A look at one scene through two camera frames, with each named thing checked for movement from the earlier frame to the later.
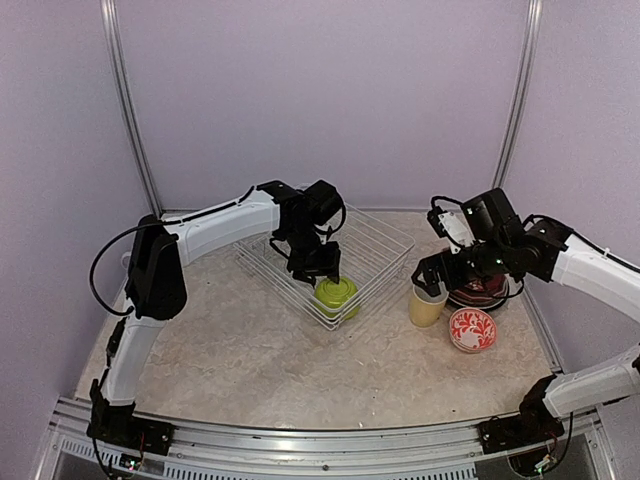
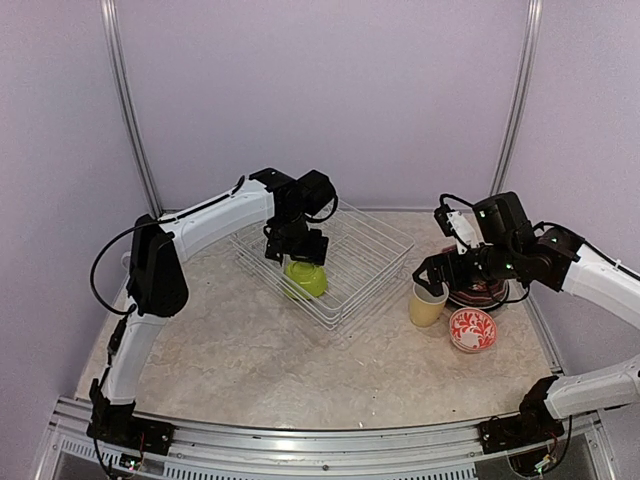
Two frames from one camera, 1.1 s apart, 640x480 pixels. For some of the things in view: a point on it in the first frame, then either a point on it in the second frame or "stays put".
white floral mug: x=126 y=254 stays put
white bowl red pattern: x=472 y=330 stays put
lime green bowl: x=338 y=300 to x=304 y=280
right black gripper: x=430 y=264 stays put
